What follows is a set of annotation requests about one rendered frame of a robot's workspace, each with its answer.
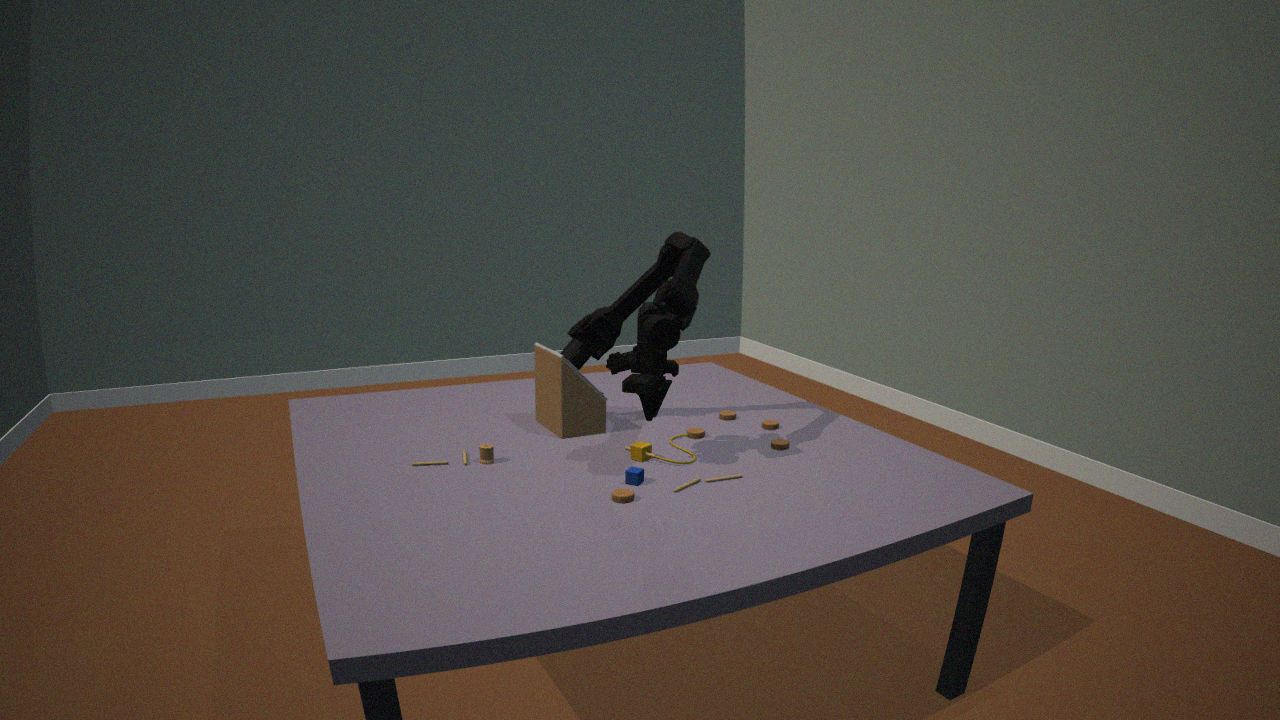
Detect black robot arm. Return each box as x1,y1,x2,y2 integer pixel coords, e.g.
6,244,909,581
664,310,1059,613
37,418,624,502
561,232,710,375

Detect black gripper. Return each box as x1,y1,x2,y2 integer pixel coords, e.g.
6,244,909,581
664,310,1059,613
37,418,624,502
622,341,678,421

